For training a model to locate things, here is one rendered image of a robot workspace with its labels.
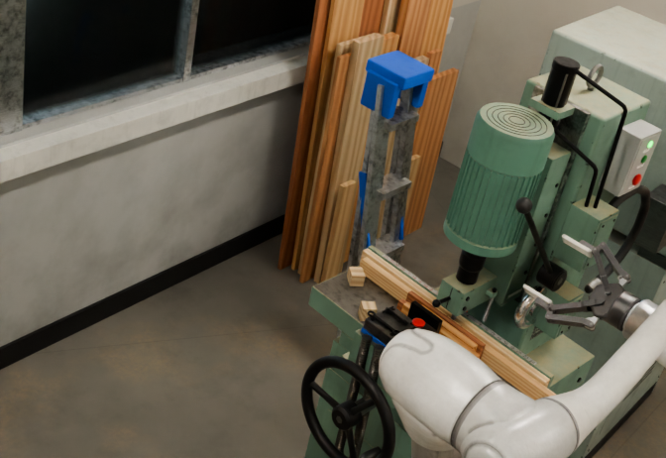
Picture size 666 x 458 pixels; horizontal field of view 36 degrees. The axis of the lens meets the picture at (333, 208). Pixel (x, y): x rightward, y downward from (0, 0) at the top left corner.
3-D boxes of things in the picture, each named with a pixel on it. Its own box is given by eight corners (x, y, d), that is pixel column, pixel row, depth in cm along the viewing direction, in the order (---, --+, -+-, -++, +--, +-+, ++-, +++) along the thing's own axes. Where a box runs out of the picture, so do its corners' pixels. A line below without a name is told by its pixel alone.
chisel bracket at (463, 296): (433, 306, 246) (441, 279, 242) (468, 288, 256) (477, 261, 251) (456, 323, 242) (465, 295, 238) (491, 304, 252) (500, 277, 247)
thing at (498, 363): (358, 271, 268) (362, 259, 266) (364, 269, 269) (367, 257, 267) (559, 419, 233) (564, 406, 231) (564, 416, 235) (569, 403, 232)
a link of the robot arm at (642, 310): (672, 322, 203) (646, 306, 206) (670, 304, 195) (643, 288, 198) (645, 358, 201) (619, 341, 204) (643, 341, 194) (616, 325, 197)
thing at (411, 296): (402, 308, 258) (407, 291, 255) (406, 306, 259) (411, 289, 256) (476, 363, 245) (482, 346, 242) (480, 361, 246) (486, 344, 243)
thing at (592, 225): (552, 255, 245) (571, 203, 237) (572, 245, 251) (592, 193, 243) (581, 274, 240) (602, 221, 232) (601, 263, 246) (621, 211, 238)
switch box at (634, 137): (597, 185, 242) (618, 127, 234) (617, 175, 249) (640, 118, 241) (618, 198, 239) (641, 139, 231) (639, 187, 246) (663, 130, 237)
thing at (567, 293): (524, 319, 253) (538, 281, 247) (540, 310, 258) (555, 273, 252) (555, 340, 248) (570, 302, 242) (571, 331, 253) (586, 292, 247)
